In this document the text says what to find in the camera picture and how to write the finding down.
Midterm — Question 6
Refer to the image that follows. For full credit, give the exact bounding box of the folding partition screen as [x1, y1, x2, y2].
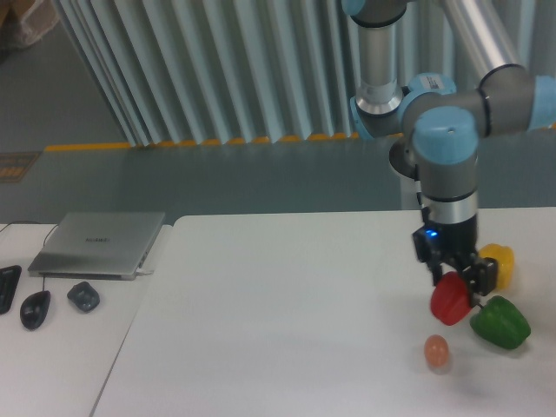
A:
[50, 0, 556, 149]

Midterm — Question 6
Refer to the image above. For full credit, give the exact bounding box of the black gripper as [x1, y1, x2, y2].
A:
[412, 215, 499, 308]

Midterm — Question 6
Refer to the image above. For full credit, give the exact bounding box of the red bell pepper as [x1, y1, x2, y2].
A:
[430, 271, 472, 326]

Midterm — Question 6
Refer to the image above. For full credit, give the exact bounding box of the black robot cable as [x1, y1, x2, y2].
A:
[413, 163, 426, 211]

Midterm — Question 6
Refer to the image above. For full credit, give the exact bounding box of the small dark grey tray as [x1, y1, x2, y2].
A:
[67, 281, 100, 314]

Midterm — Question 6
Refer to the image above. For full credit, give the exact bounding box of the yellow bell pepper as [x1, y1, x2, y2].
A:
[479, 243, 515, 291]

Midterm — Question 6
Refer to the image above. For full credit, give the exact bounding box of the silver closed laptop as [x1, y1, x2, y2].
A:
[28, 212, 165, 280]

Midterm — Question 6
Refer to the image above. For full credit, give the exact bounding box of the black keyboard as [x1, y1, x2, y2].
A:
[0, 265, 22, 314]

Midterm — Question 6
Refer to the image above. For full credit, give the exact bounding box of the black computer mouse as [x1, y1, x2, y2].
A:
[20, 290, 51, 331]

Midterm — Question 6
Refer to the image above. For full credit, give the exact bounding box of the green bell pepper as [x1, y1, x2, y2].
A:
[470, 295, 531, 350]

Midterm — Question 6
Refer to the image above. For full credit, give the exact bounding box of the brown egg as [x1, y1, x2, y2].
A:
[424, 334, 449, 367]

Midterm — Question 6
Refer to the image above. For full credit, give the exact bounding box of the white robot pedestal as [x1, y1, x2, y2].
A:
[388, 138, 420, 210]

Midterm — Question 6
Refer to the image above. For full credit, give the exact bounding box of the black mouse cable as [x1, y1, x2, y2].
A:
[0, 221, 60, 293]

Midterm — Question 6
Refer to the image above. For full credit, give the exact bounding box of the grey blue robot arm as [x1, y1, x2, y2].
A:
[342, 1, 555, 306]

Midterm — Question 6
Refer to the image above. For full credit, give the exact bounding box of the cardboard box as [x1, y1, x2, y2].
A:
[1, 0, 59, 52]

